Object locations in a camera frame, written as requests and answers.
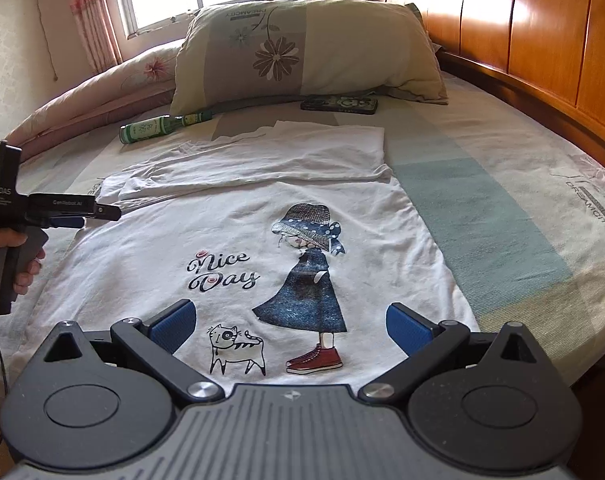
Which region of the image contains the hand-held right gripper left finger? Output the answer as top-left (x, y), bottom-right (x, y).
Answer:
top-left (42, 299), bottom-right (228, 404)

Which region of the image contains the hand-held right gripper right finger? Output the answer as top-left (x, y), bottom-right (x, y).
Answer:
top-left (357, 302), bottom-right (554, 404)

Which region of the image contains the white long-sleeved printed shirt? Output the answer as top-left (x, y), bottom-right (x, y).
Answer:
top-left (20, 121), bottom-right (481, 397)

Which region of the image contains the person's left hand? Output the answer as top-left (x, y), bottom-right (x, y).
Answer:
top-left (0, 228), bottom-right (48, 297)

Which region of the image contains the green glass bottle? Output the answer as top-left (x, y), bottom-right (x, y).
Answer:
top-left (119, 110), bottom-right (214, 146)

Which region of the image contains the folded pink floral quilt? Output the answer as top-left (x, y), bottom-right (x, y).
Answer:
top-left (5, 40), bottom-right (186, 164)

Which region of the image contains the floral patchwork pillow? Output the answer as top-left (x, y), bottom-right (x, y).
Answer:
top-left (170, 0), bottom-right (449, 117)

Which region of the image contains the hanging pull cord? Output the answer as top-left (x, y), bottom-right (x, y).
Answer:
top-left (34, 0), bottom-right (60, 82)

